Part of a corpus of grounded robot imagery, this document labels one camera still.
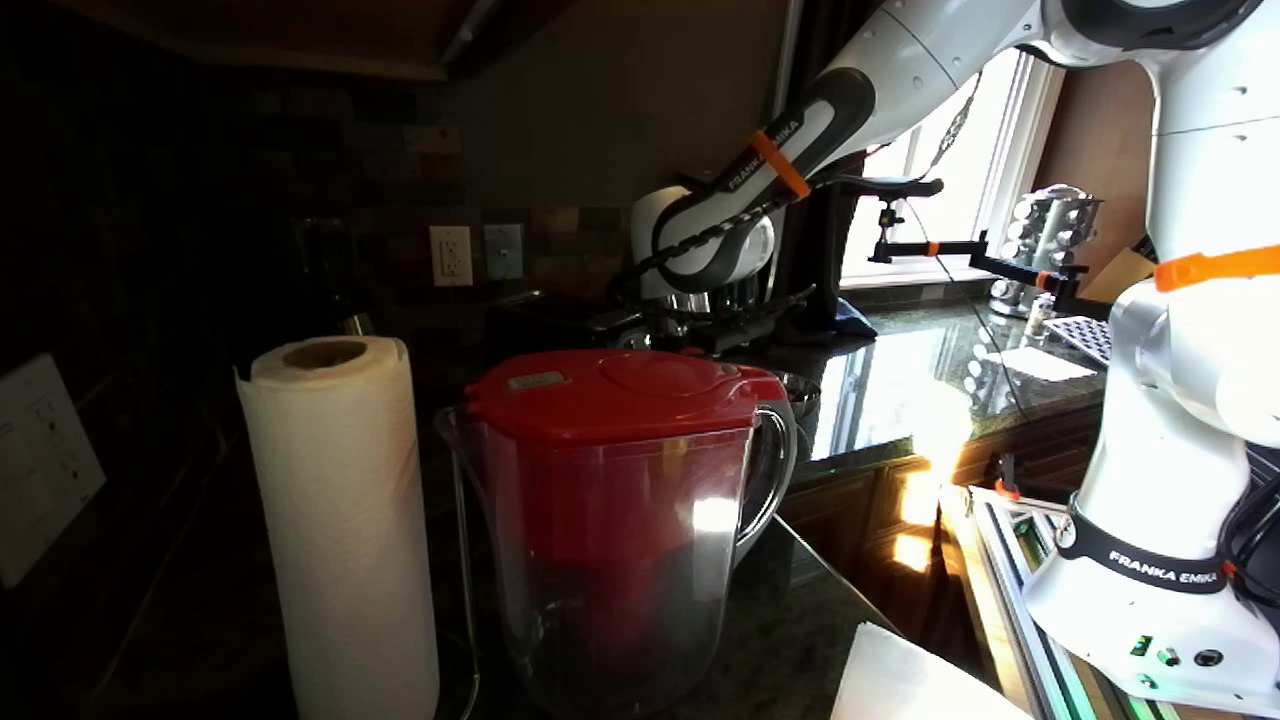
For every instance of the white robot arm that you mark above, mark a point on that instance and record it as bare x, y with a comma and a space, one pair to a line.
1167, 562

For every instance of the red lid water pitcher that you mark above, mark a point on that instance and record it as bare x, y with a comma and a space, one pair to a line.
616, 494

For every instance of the paper towel roll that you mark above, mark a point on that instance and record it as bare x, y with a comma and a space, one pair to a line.
339, 468

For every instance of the white wall outlet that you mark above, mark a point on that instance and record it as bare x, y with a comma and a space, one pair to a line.
450, 253

